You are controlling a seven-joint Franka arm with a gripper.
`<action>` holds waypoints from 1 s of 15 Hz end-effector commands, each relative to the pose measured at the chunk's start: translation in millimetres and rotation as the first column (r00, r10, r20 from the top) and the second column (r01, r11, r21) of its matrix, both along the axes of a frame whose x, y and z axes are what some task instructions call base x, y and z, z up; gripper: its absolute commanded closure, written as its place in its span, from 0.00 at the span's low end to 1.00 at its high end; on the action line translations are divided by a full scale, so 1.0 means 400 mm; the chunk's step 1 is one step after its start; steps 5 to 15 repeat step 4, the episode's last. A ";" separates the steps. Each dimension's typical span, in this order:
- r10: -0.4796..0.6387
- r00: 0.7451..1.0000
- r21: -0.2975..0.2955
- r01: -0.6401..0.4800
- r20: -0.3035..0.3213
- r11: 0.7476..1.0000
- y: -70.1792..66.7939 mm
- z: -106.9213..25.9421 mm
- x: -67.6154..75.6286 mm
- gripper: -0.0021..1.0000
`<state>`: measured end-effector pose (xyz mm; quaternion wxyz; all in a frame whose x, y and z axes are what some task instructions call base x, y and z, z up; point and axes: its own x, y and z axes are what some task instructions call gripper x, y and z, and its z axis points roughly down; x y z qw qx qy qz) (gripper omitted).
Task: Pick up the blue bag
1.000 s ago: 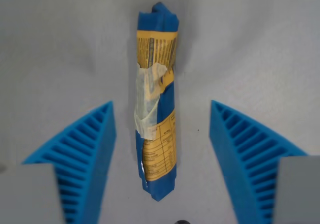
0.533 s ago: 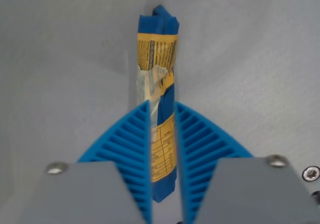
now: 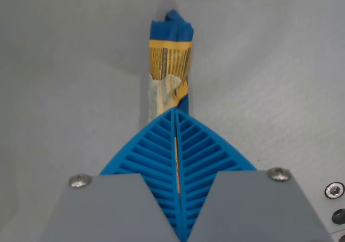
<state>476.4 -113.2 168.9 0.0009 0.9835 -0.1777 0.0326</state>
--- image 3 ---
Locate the silver hex table screw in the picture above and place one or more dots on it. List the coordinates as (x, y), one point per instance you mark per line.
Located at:
(334, 190)

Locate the blue and yellow bag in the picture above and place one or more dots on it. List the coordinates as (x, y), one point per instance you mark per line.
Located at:
(169, 61)

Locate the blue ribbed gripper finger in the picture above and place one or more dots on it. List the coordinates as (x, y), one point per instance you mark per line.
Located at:
(151, 150)
(205, 150)

